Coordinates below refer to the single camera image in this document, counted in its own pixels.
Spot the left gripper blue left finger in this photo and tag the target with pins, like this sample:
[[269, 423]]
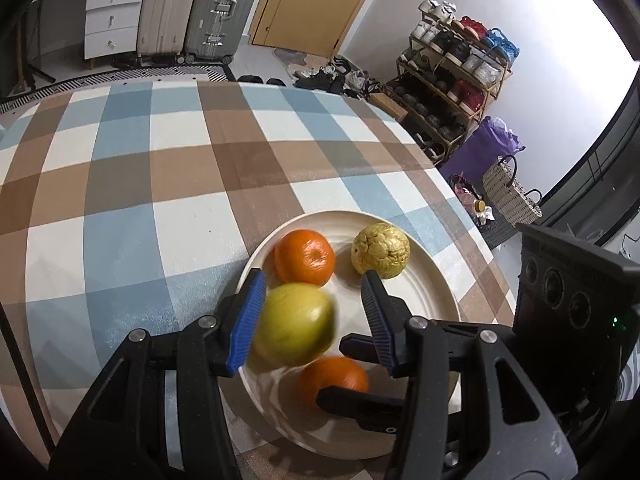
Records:
[[155, 410]]

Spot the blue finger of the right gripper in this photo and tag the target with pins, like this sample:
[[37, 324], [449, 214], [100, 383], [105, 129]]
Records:
[[359, 348], [370, 411]]

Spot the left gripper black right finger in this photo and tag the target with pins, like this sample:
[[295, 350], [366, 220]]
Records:
[[382, 319]]

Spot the orange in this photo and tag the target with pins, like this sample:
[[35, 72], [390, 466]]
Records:
[[304, 256], [329, 371]]

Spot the smooth yellow-green guava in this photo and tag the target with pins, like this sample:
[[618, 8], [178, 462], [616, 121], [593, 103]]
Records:
[[297, 325]]

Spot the wrinkled yellow fruit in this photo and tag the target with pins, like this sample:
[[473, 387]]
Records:
[[380, 247]]

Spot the woven basket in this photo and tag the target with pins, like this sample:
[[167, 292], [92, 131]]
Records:
[[504, 191]]

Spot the purple bag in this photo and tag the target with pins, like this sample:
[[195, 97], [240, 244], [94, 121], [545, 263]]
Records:
[[491, 140]]

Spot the checkered tablecloth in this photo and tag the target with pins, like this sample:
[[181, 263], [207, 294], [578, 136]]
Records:
[[139, 205]]

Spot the cardboard box on floor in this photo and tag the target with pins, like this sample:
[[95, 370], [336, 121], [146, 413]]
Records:
[[388, 105]]

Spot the wooden shoe rack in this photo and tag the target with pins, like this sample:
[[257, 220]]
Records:
[[448, 77]]

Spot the wooden door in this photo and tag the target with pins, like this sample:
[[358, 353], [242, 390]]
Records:
[[317, 27]]

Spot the silver suitcase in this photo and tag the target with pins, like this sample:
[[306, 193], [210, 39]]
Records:
[[215, 29]]

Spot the beige suitcase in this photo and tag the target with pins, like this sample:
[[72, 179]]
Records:
[[162, 26]]

